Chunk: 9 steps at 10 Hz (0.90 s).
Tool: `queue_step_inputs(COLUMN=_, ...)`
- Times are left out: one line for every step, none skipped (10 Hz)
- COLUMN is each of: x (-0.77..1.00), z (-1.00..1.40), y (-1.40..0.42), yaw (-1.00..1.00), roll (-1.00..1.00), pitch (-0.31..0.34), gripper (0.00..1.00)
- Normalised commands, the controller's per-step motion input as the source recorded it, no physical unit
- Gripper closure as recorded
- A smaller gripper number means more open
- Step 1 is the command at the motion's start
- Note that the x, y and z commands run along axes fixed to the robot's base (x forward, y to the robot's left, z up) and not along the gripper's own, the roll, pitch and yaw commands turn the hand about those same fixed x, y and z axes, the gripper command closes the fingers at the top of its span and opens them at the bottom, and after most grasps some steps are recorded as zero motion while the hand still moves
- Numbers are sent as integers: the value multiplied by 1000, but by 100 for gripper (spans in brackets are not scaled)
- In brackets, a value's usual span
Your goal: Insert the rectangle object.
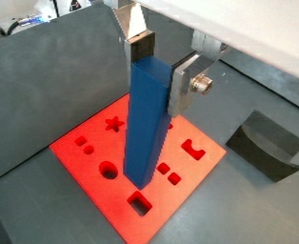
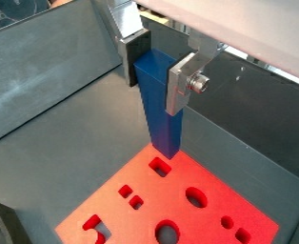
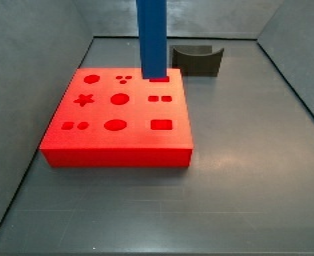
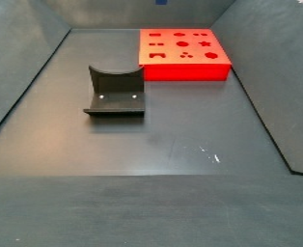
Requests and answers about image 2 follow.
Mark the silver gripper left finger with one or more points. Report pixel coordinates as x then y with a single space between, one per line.
133 37

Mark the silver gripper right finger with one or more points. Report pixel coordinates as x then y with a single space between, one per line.
185 75

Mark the blue rectangular block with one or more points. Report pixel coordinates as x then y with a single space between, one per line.
150 69

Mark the black round object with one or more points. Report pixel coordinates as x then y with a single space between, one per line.
12 232

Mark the dark right side panel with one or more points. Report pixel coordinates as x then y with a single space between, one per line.
249 107

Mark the grey left side panel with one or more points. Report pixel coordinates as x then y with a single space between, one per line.
52 54

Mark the red board with shaped holes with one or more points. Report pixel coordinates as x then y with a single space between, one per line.
162 192

